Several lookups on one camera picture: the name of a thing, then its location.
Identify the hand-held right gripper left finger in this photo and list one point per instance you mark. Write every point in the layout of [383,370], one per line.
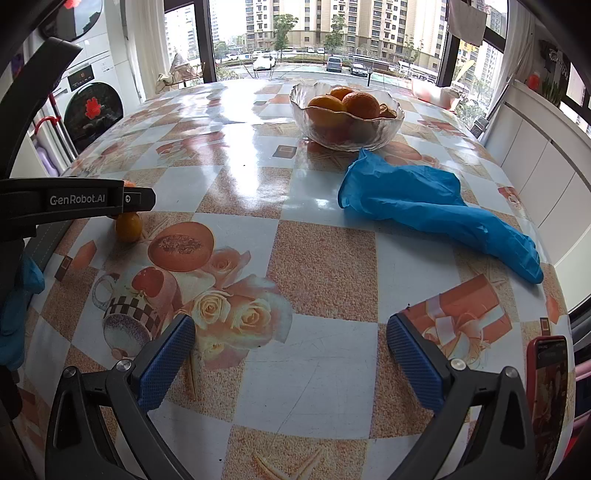
[168,357]

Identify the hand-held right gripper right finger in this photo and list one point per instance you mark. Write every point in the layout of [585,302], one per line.
[415,360]

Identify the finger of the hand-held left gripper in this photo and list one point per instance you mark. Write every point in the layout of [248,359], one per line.
[32,97]

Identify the grey rectangular tray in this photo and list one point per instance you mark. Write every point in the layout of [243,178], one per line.
[46,242]

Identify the small orange citrus fruit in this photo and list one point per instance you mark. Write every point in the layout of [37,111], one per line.
[128,227]

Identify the clear glass bowl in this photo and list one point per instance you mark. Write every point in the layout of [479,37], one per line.
[346,134]

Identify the person's left hand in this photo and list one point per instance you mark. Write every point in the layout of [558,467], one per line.
[18,309]

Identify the white washing machine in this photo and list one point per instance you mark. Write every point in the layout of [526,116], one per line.
[94,108]

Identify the white dryer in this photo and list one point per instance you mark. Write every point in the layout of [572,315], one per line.
[87,21]

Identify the smartphone with red case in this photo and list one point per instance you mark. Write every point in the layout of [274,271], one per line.
[551,401]

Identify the beige wrapped bundle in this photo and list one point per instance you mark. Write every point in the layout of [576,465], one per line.
[181,71]

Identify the blue rubber glove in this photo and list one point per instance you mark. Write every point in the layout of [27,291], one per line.
[406,194]

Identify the white cabinet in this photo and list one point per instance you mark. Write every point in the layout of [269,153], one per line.
[540,175]

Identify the white car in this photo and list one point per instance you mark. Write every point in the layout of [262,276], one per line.
[264,62]

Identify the pink basin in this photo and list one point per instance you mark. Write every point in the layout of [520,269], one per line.
[434,94]

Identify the dark parked car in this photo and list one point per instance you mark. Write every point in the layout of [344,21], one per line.
[334,64]

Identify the red ornament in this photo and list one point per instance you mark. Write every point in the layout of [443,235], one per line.
[533,82]

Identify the dark plant decoration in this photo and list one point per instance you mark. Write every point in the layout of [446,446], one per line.
[555,69]

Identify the hanging white cloth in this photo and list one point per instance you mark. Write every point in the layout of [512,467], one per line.
[467,21]

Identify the black window frame post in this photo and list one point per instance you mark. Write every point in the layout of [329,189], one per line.
[206,41]
[450,57]

